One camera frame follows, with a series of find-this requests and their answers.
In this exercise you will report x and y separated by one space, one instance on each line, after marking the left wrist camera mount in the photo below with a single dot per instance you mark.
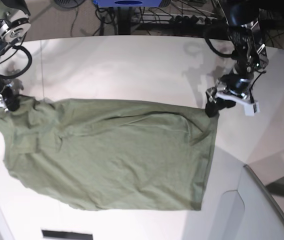
219 90

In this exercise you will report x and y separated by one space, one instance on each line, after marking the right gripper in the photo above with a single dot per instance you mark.
11 101

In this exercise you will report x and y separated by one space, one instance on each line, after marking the white label with black bar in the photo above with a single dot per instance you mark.
65 235

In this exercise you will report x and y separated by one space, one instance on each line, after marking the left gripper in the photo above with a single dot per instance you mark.
238 84

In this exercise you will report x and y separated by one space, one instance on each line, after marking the black floor fan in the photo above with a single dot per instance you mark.
69 4

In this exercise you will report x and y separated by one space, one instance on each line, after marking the black power strip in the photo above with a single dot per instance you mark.
192 20

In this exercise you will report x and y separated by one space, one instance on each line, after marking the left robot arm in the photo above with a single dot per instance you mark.
246 23

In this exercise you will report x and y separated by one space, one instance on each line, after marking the green t-shirt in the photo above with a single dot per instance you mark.
103 154

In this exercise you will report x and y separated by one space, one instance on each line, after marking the blue bin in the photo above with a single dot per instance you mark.
127 3

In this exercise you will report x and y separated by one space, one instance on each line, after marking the grey metal table-side rail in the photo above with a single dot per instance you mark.
263 217

